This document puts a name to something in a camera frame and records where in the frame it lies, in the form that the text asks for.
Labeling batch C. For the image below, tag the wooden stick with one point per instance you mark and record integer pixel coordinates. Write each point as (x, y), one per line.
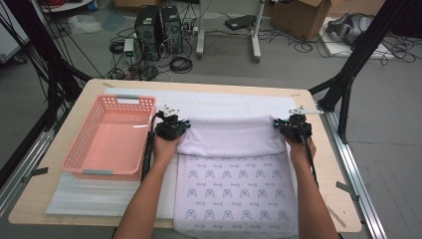
(338, 218)

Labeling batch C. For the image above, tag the black computer tower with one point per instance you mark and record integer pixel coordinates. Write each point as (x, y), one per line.
(172, 30)
(147, 33)

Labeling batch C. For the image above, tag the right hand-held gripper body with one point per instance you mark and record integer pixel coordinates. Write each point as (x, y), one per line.
(297, 131)

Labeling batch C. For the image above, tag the round white table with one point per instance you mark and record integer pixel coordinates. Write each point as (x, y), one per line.
(66, 7)

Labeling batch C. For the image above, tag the white metal stand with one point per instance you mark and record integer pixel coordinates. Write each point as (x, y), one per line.
(200, 33)

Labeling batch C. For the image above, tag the aluminium rail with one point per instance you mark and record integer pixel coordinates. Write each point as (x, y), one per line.
(25, 159)
(352, 172)

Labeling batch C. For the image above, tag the pink plastic basket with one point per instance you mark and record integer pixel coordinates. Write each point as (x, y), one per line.
(112, 146)

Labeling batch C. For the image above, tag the white cabinet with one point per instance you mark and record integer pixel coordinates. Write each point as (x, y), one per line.
(8, 43)

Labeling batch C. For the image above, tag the white foam grid mat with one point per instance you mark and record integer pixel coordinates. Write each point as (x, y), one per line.
(215, 103)

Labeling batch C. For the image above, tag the grey headset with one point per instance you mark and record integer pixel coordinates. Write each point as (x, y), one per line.
(348, 28)

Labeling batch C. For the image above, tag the large cardboard box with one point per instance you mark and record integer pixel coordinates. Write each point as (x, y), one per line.
(298, 20)

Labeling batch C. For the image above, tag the flat black device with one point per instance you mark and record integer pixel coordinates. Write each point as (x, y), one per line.
(240, 22)

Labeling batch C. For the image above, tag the clear plastic bag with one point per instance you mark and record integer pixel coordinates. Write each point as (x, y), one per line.
(84, 24)

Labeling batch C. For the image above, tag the lilac printed towel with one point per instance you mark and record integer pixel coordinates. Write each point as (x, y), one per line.
(232, 186)

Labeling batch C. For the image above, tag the white floor board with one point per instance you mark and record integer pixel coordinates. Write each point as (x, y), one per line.
(335, 48)

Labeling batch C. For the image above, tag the blue-grey sheet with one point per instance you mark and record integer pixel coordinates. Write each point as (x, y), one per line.
(114, 21)

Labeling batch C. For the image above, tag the person's right hand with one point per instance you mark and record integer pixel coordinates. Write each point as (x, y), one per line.
(303, 154)

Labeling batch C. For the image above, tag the black metal frame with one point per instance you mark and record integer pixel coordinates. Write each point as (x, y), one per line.
(365, 43)
(38, 33)

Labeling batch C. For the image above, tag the white power adapter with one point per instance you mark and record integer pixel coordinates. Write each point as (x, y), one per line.
(128, 46)

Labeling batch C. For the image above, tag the person's left hand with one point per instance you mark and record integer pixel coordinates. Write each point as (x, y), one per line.
(164, 152)

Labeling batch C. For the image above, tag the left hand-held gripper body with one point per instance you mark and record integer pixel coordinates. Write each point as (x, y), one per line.
(169, 129)

